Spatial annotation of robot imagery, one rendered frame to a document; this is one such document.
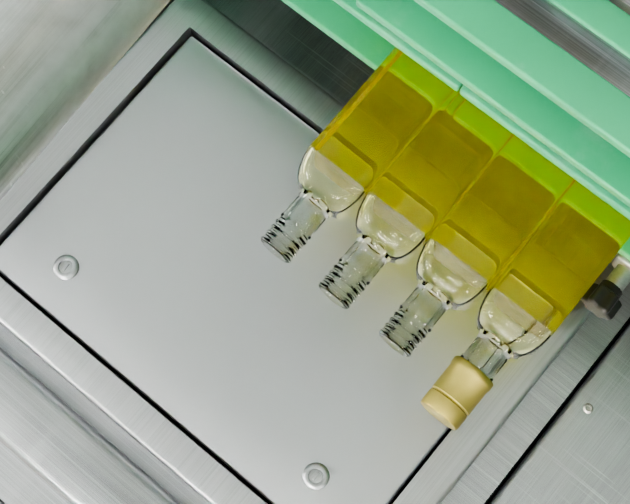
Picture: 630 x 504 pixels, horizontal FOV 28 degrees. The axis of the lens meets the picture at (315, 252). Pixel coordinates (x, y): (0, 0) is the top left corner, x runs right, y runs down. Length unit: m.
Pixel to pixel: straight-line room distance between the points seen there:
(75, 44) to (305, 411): 0.58
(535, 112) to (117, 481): 0.46
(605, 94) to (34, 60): 0.45
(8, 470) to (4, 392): 0.07
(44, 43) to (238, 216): 0.59
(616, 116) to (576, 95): 0.03
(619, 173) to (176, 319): 0.40
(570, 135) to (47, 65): 0.49
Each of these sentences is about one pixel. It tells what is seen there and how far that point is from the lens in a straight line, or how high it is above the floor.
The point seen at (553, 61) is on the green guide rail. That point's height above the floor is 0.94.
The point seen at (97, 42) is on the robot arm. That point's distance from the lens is 0.54.
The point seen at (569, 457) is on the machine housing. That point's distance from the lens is 1.10.
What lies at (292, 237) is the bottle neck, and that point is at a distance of 0.95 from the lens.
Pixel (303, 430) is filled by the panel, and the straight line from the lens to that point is 1.06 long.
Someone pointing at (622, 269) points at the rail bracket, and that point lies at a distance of 1.02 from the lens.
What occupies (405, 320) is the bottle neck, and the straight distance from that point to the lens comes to 0.93.
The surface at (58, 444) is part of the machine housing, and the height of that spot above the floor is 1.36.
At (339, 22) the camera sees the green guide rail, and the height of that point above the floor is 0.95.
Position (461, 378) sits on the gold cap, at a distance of 0.92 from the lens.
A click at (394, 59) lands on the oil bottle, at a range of 0.98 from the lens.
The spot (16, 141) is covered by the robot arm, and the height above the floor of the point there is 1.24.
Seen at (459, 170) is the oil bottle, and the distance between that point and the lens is 0.95.
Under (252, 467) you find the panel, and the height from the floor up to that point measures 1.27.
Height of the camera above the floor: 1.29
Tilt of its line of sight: 10 degrees down
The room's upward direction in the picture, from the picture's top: 140 degrees counter-clockwise
